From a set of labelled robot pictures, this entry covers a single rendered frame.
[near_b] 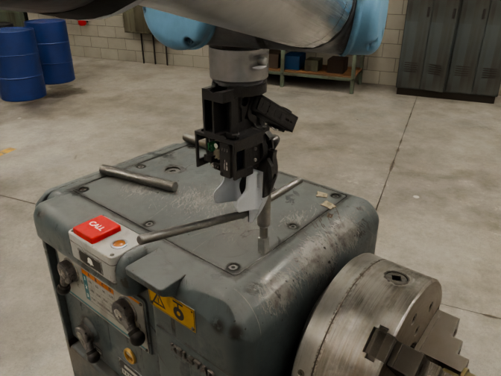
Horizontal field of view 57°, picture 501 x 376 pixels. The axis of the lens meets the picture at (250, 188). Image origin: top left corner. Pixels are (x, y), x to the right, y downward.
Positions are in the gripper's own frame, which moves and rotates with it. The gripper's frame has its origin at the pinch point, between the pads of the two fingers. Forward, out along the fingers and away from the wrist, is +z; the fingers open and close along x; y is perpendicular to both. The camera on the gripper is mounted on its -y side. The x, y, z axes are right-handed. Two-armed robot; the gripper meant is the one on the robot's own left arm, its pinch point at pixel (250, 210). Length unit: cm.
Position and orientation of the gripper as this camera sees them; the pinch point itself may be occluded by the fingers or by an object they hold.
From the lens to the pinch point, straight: 69.1
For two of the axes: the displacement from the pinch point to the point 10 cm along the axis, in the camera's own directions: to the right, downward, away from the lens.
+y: -6.4, 3.4, -6.9
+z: 0.0, 9.0, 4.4
